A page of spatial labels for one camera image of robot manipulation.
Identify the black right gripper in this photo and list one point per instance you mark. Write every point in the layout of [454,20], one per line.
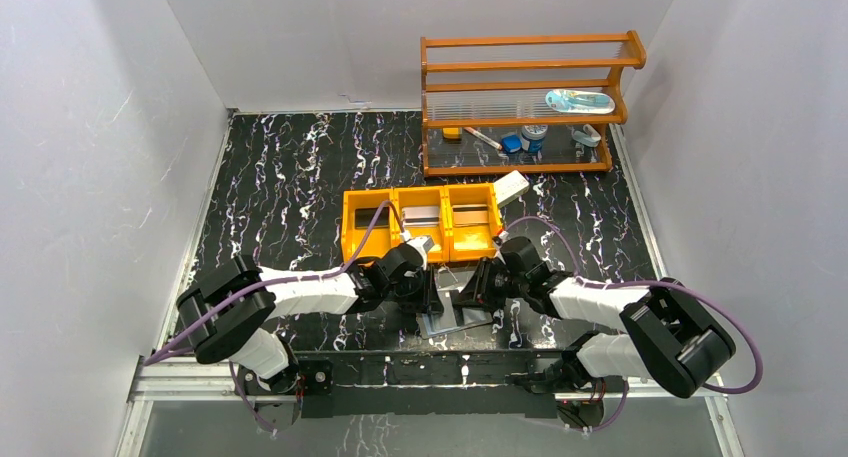
[473,294]

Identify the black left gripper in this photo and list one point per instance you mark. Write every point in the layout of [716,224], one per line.
[428,295]

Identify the yellow three-compartment organizer tray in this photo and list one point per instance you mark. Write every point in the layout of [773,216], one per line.
[452,244]

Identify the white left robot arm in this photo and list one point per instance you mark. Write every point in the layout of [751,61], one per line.
[224,314]

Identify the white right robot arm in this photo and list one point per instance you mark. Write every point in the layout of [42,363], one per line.
[654,330]

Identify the silver card in tray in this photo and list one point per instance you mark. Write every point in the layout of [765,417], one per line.
[421,216]

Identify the dark card in tray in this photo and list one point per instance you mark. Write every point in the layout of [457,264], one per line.
[364,216]

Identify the brown card in tray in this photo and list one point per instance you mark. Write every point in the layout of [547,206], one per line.
[470,215]

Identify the green and white box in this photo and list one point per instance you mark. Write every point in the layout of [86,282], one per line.
[510,187]

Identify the small blue box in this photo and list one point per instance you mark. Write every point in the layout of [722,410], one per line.
[511,143]

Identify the white jar blue label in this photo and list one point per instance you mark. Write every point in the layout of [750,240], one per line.
[533,137]

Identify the white marker pen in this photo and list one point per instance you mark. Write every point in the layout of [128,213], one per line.
[483,138]

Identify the small yellow block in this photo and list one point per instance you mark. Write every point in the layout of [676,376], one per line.
[451,134]

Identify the orange wooden shelf rack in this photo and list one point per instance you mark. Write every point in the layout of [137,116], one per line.
[498,84]

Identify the teal blister pack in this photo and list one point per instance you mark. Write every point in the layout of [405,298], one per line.
[571,101]

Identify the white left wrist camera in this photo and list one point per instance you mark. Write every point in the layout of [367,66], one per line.
[423,244]

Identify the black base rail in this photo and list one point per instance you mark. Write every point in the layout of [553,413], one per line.
[430,381]

